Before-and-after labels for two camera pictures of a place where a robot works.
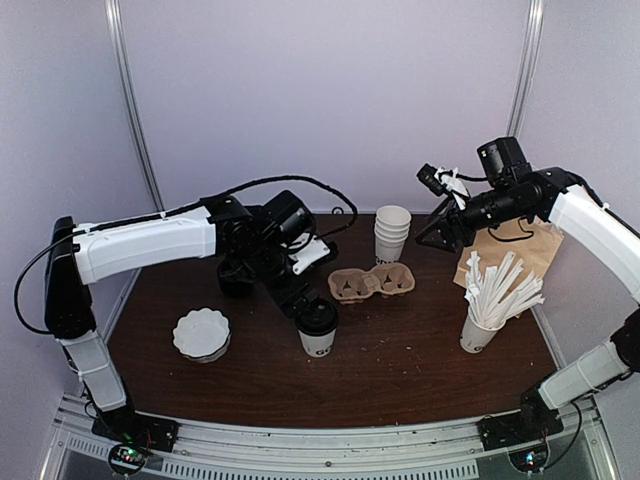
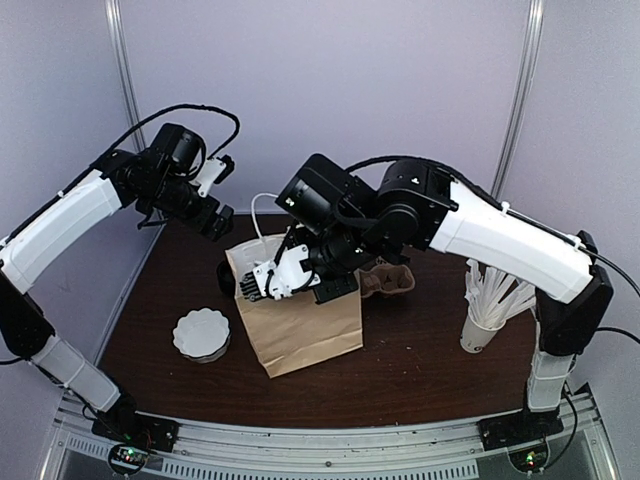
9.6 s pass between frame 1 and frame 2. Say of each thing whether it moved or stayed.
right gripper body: moved
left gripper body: moved
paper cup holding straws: stayed
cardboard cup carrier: stayed
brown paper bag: moved
